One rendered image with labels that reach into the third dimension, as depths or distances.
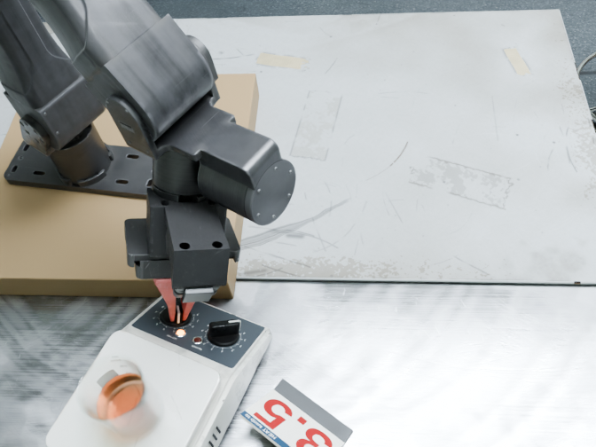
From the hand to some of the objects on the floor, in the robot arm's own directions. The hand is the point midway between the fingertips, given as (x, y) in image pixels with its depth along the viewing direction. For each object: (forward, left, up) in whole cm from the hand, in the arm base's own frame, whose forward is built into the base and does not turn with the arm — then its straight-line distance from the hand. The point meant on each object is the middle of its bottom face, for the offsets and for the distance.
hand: (177, 310), depth 60 cm
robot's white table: (-30, -14, -96) cm, 102 cm away
